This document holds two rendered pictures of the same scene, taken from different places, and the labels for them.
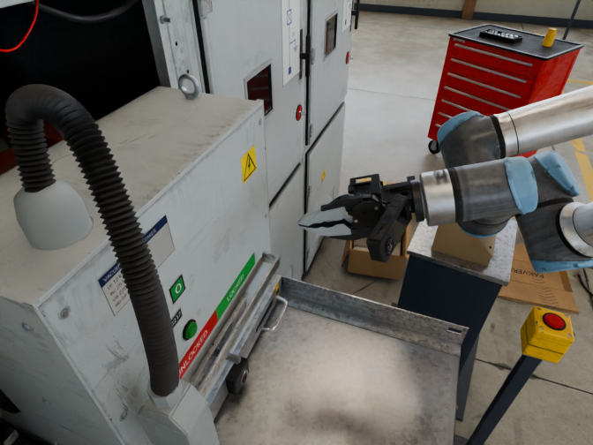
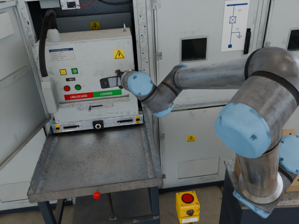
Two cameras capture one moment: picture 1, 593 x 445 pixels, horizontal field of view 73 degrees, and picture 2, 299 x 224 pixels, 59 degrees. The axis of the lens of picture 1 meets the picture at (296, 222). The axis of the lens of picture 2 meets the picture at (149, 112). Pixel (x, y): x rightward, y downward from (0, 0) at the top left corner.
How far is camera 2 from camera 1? 1.21 m
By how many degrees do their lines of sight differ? 52
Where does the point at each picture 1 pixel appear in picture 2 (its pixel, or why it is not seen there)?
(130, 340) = (55, 70)
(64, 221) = (50, 36)
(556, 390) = not seen: outside the picture
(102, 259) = (50, 46)
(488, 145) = (171, 77)
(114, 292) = (52, 55)
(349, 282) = not seen: hidden behind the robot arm
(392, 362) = (132, 160)
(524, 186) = (130, 79)
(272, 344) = (119, 131)
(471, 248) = not seen: hidden behind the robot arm
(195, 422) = (45, 89)
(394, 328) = (149, 156)
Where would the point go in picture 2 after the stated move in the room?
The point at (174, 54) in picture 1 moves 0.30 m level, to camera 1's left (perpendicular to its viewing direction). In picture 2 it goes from (138, 19) to (119, 12)
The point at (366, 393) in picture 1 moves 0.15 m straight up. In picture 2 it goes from (114, 158) to (110, 134)
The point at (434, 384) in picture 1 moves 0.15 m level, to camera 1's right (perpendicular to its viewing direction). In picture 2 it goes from (129, 174) to (143, 194)
